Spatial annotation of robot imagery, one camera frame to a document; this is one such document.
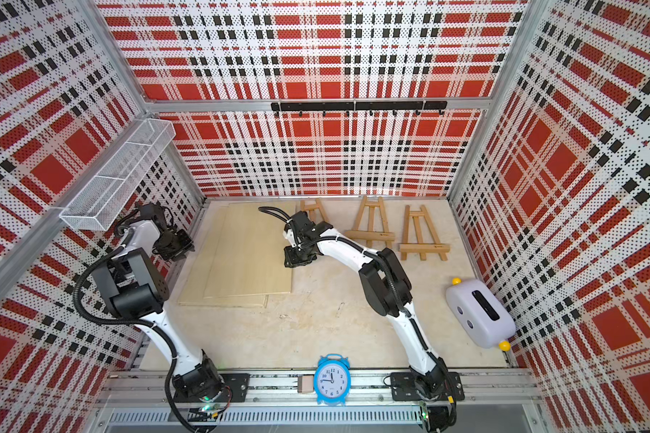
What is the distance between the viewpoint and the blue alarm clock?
72 cm

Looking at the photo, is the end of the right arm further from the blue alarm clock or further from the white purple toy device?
the white purple toy device

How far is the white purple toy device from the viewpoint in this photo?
0.77 meters
